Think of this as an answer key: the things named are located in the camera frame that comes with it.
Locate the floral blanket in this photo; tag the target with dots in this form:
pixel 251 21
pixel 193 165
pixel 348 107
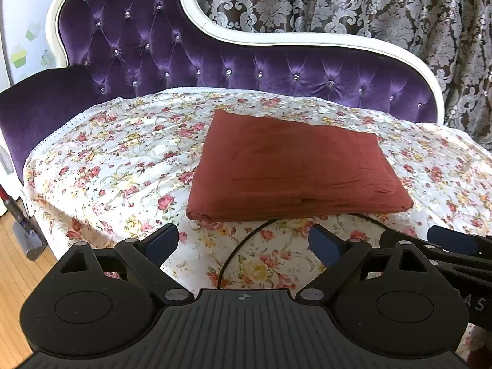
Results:
pixel 115 161

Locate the green cupcake wall sticker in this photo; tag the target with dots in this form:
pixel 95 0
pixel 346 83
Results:
pixel 19 57
pixel 33 30
pixel 48 58

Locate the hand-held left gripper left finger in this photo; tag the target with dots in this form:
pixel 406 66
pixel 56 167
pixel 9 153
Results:
pixel 163 242

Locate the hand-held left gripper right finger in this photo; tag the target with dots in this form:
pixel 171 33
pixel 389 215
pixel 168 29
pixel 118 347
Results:
pixel 323 243

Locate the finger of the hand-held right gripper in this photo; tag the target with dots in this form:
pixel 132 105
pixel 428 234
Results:
pixel 461 265
pixel 453 240

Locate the grey vacuum cleaner head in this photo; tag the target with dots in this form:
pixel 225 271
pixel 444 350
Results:
pixel 27 238

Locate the purple tufted sofa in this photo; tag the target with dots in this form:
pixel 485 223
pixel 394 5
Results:
pixel 153 46

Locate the rust red pants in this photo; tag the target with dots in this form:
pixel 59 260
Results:
pixel 296 169

